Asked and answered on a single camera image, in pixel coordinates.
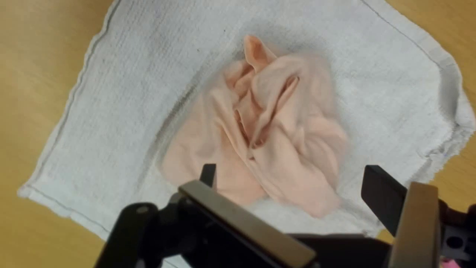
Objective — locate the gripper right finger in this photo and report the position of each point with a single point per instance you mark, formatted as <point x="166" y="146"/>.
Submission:
<point x="416" y="217"/>

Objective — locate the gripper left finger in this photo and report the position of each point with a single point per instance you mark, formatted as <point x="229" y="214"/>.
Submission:
<point x="238" y="223"/>

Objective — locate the pink shirt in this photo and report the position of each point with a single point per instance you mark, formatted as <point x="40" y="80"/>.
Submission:
<point x="447" y="262"/>

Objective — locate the peach shirt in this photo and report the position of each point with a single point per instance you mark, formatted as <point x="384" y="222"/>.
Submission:
<point x="276" y="134"/>

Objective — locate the white terry towel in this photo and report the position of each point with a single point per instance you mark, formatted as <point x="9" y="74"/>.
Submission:
<point x="123" y="113"/>

